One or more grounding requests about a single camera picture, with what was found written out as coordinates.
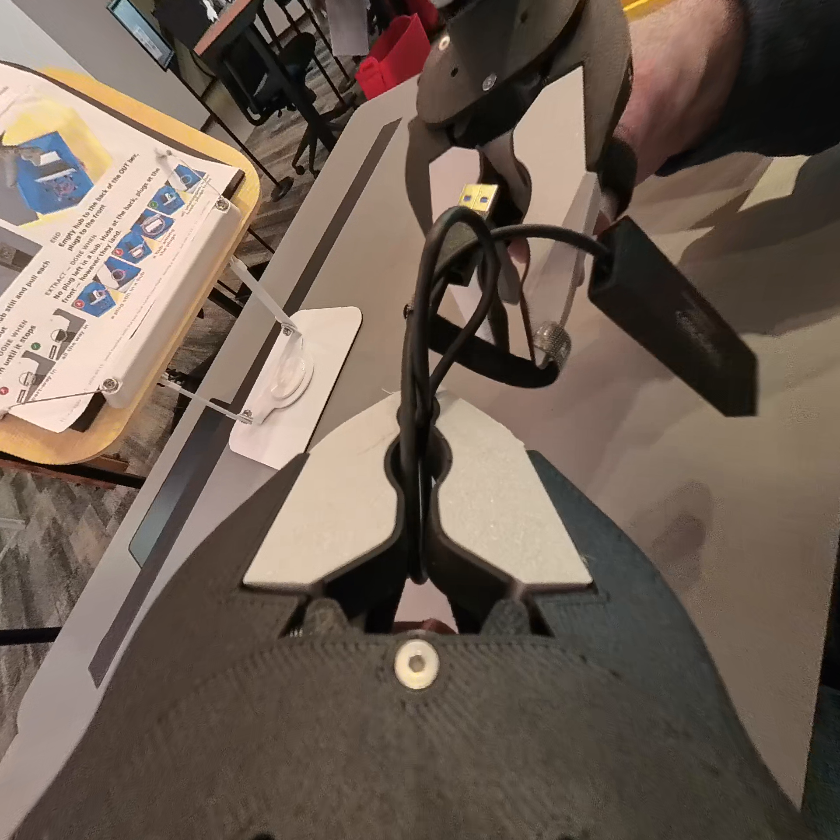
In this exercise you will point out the printed instruction sheet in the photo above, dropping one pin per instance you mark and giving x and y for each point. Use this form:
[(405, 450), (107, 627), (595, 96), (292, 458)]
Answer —
[(105, 223)]

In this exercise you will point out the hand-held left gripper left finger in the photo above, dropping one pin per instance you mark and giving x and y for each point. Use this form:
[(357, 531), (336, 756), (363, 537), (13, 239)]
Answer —
[(322, 525)]

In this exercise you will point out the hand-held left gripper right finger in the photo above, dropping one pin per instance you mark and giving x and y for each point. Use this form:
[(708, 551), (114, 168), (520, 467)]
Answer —
[(512, 525)]

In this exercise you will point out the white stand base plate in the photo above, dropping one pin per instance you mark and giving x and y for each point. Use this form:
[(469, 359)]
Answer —
[(322, 361)]

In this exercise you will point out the red plastic tub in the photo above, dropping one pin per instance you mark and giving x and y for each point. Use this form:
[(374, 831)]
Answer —
[(394, 59)]

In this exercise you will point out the person's right hand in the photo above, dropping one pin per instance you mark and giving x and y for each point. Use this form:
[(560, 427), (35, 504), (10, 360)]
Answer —
[(683, 66)]

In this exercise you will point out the person's right forearm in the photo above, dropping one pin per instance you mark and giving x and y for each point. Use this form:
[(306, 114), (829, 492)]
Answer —
[(788, 79)]

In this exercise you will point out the black office chair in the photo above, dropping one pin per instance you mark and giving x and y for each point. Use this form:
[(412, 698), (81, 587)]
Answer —
[(282, 72)]

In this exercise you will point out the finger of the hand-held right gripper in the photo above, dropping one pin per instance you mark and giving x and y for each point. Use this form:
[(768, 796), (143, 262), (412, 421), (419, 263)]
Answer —
[(584, 230)]

